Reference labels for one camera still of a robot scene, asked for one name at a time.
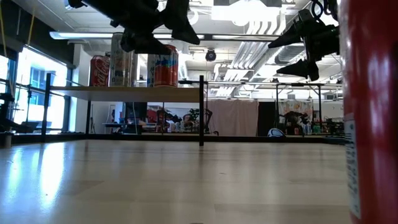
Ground yellow cable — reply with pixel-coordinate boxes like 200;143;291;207
29;6;36;46

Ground person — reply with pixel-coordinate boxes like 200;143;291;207
182;113;195;131

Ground Celsius Arctic Vibe can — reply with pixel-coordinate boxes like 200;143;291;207
146;53;156;88

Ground bright window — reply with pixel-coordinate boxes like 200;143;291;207
0;46;68;131

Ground wooden shelf black metal legs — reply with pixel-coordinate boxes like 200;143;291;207
42;73;206;147

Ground red Coca-Cola can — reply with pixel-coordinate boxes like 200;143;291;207
338;0;398;224
89;55;111;88

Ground grey post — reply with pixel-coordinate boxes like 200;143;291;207
2;132;13;149

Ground black metal rack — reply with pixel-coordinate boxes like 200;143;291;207
275;82;324;135

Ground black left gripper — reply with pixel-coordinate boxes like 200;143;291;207
110;0;201;56

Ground black metal rig frame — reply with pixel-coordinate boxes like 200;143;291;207
0;132;346;149

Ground silver ventilation duct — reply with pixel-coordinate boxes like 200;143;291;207
273;43;307;65

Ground white curtain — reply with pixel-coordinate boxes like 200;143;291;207
207;98;259;137

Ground Celsius Tropical Vibe can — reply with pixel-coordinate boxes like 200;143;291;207
109;32;134;88

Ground black cabinet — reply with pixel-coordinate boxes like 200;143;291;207
126;101;147;124

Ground red Fanta can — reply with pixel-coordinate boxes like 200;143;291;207
154;44;180;88

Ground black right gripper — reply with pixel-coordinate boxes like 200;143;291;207
267;9;340;82

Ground colourful art poster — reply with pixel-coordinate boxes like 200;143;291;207
278;99;314;125

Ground white and blue ball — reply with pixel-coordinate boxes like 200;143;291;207
267;127;285;138

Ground black stand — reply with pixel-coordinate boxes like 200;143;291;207
0;93;35;134

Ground long white light bar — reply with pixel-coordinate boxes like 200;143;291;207
49;30;280;44

